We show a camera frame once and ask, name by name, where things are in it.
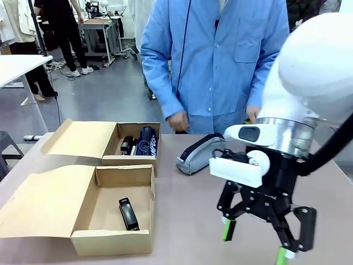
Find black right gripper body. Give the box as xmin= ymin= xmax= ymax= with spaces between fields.
xmin=234 ymin=145 xmax=300 ymax=221

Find grey zipper pouch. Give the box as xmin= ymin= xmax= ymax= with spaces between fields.
xmin=176 ymin=132 xmax=227 ymax=176

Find black stapler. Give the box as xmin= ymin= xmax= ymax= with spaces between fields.
xmin=118 ymin=197 xmax=140 ymax=231
xmin=120 ymin=135 xmax=135 ymax=153

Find person's left forearm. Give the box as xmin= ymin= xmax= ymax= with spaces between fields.
xmin=246 ymin=52 xmax=282 ymax=109

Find person's right forearm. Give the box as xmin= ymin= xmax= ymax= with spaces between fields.
xmin=141 ymin=55 xmax=186 ymax=120

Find brown cardboard box with lid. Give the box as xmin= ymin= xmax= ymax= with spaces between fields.
xmin=0 ymin=164 xmax=156 ymax=257
xmin=40 ymin=118 xmax=162 ymax=178

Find person's left hand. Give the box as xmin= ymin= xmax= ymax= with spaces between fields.
xmin=246 ymin=106 xmax=261 ymax=124

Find person's right hand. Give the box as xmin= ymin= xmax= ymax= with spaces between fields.
xmin=167 ymin=110 xmax=190 ymax=131

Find navy blue pencil case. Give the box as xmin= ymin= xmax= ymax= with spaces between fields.
xmin=137 ymin=126 xmax=158 ymax=157

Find person in blue lab coat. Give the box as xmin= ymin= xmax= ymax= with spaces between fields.
xmin=140 ymin=0 xmax=290 ymax=135

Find person in dark clothes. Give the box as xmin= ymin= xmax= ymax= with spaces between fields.
xmin=286 ymin=0 xmax=341 ymax=33

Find long white lab coat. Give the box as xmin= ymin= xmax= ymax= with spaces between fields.
xmin=129 ymin=0 xmax=155 ymax=55

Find grey metal workbench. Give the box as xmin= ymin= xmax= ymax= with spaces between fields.
xmin=79 ymin=17 xmax=125 ymax=68

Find black stool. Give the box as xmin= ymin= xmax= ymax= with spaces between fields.
xmin=0 ymin=130 xmax=25 ymax=182

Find background robot equipment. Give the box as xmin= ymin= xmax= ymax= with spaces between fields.
xmin=84 ymin=0 xmax=125 ymax=20

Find white table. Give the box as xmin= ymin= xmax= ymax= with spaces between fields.
xmin=0 ymin=54 xmax=54 ymax=141

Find person in black clothes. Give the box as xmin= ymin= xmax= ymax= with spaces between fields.
xmin=33 ymin=0 xmax=94 ymax=77

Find black tripod pole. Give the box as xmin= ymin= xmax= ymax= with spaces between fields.
xmin=28 ymin=0 xmax=49 ymax=57

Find person in cream jacket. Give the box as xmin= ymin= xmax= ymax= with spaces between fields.
xmin=8 ymin=0 xmax=58 ymax=102

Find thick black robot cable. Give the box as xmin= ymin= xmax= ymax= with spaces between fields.
xmin=299 ymin=112 xmax=353 ymax=177

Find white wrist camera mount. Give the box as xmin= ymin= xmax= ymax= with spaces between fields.
xmin=208 ymin=148 xmax=270 ymax=189

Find thin black floor cable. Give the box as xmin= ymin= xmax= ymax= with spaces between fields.
xmin=52 ymin=92 xmax=62 ymax=126

